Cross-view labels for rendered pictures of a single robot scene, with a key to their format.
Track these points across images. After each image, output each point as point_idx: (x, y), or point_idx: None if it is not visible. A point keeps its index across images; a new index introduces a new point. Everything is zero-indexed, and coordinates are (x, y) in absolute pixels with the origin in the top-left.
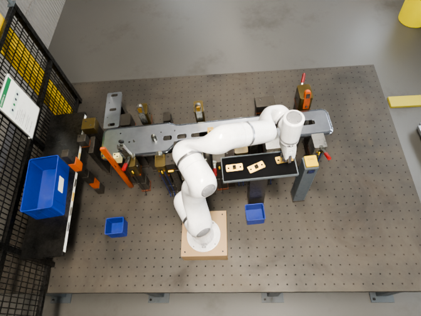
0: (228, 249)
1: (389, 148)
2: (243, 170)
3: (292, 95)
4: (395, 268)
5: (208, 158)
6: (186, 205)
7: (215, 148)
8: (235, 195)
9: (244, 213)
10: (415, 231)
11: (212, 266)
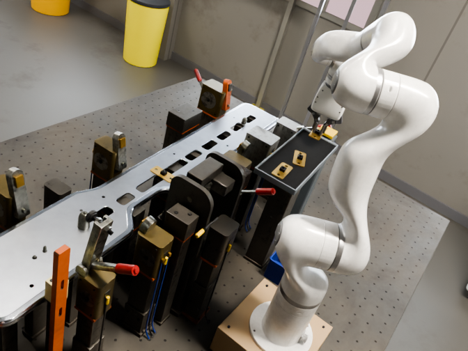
0: None
1: None
2: (294, 168)
3: (157, 127)
4: (414, 230)
5: (244, 175)
6: (362, 196)
7: (414, 38)
8: (232, 267)
9: (267, 279)
10: (386, 193)
11: None
